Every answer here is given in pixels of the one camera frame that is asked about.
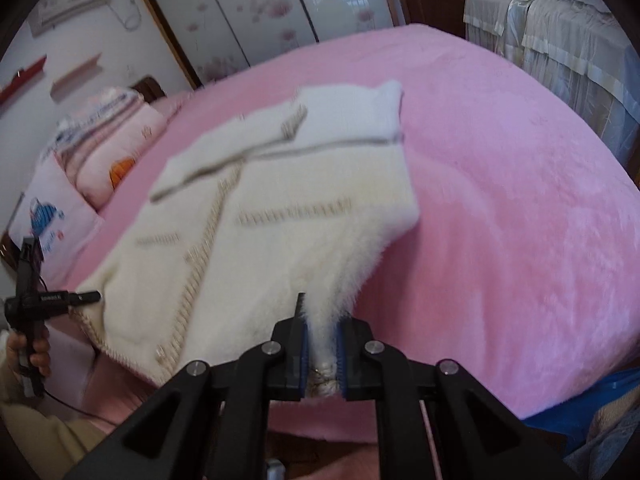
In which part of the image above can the white fluffy cardigan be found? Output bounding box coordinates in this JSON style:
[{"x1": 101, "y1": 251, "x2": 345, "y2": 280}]
[{"x1": 74, "y1": 80, "x2": 420, "y2": 396}]

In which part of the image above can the person's left hand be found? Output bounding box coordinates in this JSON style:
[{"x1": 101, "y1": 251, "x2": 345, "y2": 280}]
[{"x1": 4, "y1": 324, "x2": 53, "y2": 377}]

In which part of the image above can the white pillow with blue print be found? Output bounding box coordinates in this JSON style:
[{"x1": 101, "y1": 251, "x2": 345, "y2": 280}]
[{"x1": 8, "y1": 155, "x2": 103, "y2": 289}]

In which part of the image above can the pink pillow with orange print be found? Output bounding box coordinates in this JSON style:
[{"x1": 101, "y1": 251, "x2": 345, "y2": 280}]
[{"x1": 64, "y1": 104, "x2": 167, "y2": 210}]

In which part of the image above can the folded floral quilt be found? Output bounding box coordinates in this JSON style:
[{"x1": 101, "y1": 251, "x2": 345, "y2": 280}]
[{"x1": 39, "y1": 87, "x2": 144, "y2": 162}]

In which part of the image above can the pink bed blanket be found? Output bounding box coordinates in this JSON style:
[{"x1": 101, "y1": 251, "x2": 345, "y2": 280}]
[{"x1": 66, "y1": 25, "x2": 639, "y2": 442}]

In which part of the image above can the dark wooden headboard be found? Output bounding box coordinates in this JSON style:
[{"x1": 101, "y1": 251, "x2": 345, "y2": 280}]
[{"x1": 130, "y1": 76, "x2": 166, "y2": 104}]

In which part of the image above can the floral sliding wardrobe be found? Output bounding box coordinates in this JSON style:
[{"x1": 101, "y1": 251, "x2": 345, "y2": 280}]
[{"x1": 143, "y1": 0, "x2": 405, "y2": 88}]

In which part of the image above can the covered piano with lace cloth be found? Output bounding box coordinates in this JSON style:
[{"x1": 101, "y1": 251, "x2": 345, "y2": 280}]
[{"x1": 463, "y1": 0, "x2": 639, "y2": 165}]

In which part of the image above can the black cable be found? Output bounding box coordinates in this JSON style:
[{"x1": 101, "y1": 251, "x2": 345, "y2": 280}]
[{"x1": 41, "y1": 389, "x2": 122, "y2": 424}]

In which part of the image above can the pink wall shelf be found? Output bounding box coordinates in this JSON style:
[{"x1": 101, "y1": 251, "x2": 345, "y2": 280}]
[{"x1": 49, "y1": 52, "x2": 103, "y2": 102}]

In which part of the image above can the red wall shelf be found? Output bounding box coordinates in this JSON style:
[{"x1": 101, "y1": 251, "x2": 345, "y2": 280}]
[{"x1": 0, "y1": 55, "x2": 47, "y2": 105}]

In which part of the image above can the white wall air conditioner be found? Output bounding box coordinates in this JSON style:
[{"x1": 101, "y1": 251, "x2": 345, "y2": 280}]
[{"x1": 27, "y1": 0, "x2": 111, "y2": 37}]

